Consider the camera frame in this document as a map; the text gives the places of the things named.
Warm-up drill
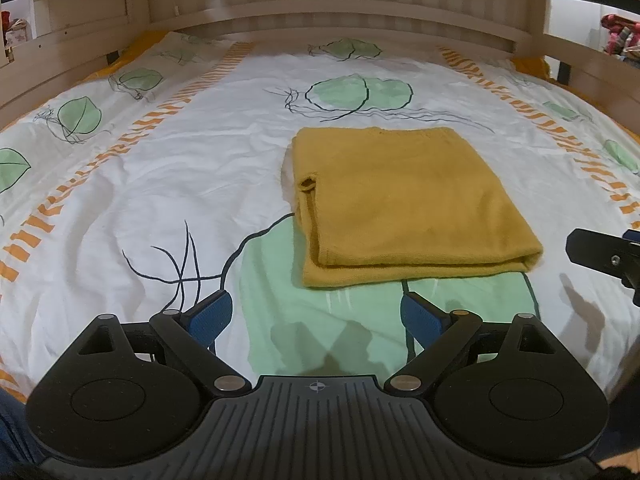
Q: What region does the mustard yellow knit sweater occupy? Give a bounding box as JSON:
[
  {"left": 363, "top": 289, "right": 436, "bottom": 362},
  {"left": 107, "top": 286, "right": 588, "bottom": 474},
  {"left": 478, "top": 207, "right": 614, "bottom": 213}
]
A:
[{"left": 292, "top": 128, "right": 542, "bottom": 288}]

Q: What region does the pile of red clothes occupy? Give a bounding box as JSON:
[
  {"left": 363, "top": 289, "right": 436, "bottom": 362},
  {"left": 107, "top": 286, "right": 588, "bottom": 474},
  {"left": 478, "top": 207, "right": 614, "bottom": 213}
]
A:
[{"left": 601, "top": 14, "right": 640, "bottom": 61}]

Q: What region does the white leaf-print duvet cover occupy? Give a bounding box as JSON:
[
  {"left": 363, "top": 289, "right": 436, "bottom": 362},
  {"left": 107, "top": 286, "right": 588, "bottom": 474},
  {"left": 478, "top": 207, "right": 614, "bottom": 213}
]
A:
[{"left": 1, "top": 32, "right": 639, "bottom": 399}]

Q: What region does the orange bed sheet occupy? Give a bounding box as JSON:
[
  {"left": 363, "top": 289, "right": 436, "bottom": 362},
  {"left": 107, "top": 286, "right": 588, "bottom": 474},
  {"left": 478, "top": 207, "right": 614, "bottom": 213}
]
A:
[{"left": 510, "top": 56, "right": 551, "bottom": 80}]

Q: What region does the light wooden bed frame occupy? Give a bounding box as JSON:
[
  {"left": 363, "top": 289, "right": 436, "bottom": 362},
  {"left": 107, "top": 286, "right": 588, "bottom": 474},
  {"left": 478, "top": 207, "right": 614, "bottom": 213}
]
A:
[{"left": 1, "top": 0, "right": 639, "bottom": 130}]

